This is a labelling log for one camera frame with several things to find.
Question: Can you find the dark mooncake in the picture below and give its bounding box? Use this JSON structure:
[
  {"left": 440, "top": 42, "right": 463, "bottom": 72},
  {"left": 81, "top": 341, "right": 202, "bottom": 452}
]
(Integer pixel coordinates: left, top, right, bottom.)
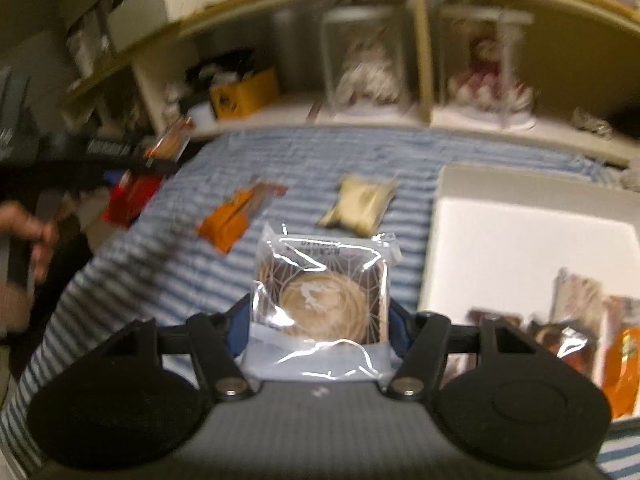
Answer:
[{"left": 526, "top": 320, "right": 598, "bottom": 377}]

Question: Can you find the wooden shelf unit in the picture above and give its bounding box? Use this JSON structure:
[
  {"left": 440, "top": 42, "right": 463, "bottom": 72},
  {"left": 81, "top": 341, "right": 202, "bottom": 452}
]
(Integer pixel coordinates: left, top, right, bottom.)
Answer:
[{"left": 60, "top": 0, "right": 639, "bottom": 166}]

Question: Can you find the white cardboard box tray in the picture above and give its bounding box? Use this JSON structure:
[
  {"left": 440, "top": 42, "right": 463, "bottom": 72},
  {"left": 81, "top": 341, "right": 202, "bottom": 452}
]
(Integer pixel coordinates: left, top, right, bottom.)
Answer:
[{"left": 418, "top": 164, "right": 639, "bottom": 324}]

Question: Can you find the doll in red dress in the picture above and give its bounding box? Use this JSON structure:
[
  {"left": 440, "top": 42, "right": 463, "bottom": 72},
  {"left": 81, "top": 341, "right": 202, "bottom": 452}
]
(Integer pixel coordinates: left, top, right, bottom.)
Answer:
[{"left": 438, "top": 3, "right": 536, "bottom": 131}]

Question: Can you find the white feathery snack pack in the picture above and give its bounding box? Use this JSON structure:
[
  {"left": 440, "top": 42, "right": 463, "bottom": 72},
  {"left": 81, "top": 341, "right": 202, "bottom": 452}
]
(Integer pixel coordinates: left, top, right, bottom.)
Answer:
[{"left": 551, "top": 268, "right": 604, "bottom": 333}]

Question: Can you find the yellow box on shelf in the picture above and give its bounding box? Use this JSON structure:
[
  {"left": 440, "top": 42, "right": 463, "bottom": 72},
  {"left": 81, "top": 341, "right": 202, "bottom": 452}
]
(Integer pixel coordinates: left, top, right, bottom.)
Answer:
[{"left": 209, "top": 68, "right": 280, "bottom": 122}]

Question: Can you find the red snack packet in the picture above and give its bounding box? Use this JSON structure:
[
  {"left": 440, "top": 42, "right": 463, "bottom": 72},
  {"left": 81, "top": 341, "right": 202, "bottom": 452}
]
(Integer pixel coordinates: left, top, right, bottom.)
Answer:
[{"left": 101, "top": 171, "right": 165, "bottom": 229}]

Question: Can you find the brown wrapped chocolate bar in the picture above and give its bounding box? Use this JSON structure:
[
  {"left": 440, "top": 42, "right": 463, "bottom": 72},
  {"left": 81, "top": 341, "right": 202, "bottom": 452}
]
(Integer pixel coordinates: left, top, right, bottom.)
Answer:
[{"left": 144, "top": 117, "right": 194, "bottom": 162}]

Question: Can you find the yellow pastry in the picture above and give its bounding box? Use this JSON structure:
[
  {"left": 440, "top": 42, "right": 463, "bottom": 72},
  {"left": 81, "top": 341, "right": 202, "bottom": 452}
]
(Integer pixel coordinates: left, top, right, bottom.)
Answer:
[{"left": 318, "top": 174, "right": 399, "bottom": 237}]

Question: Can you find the brown round cookie pack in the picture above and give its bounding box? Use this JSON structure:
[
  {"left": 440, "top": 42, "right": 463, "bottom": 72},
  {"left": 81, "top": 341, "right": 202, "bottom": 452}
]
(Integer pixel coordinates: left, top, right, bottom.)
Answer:
[{"left": 241, "top": 226, "right": 401, "bottom": 384}]

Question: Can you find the person left hand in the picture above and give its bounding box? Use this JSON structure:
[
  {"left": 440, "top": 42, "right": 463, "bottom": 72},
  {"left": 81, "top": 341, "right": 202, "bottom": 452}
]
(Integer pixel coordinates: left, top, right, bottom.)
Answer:
[{"left": 1, "top": 193, "right": 62, "bottom": 337}]

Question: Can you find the orange wrapped snack bar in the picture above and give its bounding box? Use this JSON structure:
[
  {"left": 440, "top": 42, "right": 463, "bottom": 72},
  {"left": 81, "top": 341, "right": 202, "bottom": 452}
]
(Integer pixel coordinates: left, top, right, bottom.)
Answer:
[{"left": 602, "top": 296, "right": 639, "bottom": 419}]

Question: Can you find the small trinket on shelf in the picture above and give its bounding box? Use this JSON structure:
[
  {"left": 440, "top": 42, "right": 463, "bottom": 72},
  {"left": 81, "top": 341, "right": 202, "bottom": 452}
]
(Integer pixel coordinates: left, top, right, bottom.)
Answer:
[{"left": 570, "top": 107, "right": 613, "bottom": 140}]

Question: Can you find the blue white striped blanket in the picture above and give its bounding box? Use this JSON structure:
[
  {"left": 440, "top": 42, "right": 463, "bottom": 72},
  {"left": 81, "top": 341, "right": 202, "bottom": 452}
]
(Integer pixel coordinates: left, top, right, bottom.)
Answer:
[{"left": 1, "top": 129, "right": 608, "bottom": 479}]

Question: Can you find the doll in white dress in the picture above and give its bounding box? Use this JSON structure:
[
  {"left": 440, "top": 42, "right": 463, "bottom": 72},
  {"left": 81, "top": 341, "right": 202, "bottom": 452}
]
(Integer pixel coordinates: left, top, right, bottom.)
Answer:
[{"left": 320, "top": 6, "right": 410, "bottom": 117}]

